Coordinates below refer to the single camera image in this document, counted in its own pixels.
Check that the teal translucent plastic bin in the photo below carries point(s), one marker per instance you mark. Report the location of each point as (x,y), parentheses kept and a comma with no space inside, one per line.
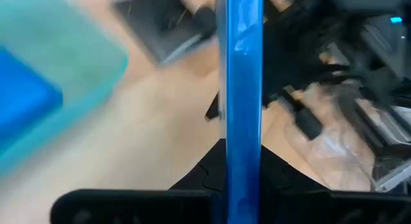
(64,41)

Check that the clear plastic bin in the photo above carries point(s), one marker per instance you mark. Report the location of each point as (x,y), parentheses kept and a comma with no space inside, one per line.
(337,160)

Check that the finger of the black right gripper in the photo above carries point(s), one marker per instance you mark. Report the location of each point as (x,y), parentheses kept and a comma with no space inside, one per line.
(213,108)
(308,124)

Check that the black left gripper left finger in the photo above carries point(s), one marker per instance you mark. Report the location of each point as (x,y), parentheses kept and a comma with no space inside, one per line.
(144,208)

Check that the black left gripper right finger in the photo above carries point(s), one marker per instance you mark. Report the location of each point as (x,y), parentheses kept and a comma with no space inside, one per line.
(321,208)

